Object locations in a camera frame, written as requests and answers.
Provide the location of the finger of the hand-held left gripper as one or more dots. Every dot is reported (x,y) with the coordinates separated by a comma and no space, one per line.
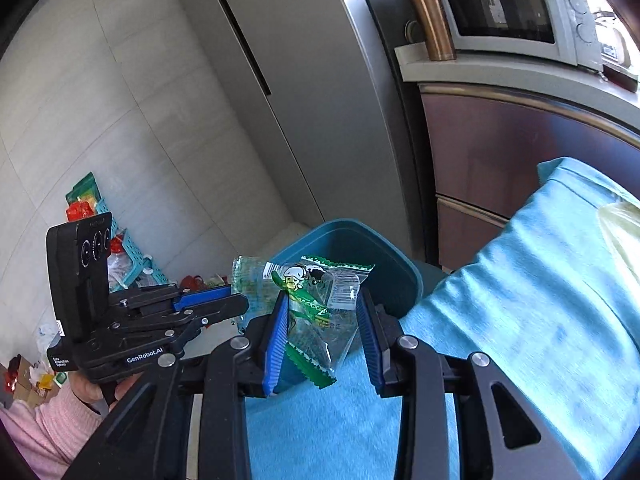
(200,299)
(220,311)

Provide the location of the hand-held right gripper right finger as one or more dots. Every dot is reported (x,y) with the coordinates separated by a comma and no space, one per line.
(370,345)

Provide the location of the teal cloth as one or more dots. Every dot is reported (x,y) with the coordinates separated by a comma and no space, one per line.
(500,310)

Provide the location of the person's left hand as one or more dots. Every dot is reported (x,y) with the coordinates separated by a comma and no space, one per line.
(85,390)

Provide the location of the silver refrigerator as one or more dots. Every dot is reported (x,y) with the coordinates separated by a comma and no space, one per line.
(300,85)

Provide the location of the dark red box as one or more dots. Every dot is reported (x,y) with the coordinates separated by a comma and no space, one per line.
(620,76)

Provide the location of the glass kettle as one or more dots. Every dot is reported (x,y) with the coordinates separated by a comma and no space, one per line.
(612,40)

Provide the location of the clear green printed wrapper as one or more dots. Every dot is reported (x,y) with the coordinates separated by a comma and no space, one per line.
(250,280)

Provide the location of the copper tumbler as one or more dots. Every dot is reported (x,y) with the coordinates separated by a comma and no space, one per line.
(432,25)

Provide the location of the yellowish plastic bag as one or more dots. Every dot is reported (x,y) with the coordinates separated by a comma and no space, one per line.
(622,240)

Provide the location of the teal plastic basket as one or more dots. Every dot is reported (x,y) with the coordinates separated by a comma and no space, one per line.
(132,255)

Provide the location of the green cartoon snack wrapper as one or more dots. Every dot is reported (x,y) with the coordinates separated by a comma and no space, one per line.
(310,310)

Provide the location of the brown steel kitchen cabinet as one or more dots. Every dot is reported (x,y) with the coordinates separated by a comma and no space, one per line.
(490,150)

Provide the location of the white microwave oven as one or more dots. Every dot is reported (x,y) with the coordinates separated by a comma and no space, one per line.
(500,10)

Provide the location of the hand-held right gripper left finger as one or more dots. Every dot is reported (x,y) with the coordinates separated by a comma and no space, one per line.
(277,350)

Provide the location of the blue plastic trash bin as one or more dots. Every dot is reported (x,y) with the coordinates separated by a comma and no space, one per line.
(350,245)

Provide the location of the green and red snack packet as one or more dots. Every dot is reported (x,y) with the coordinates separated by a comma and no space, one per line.
(82,195)

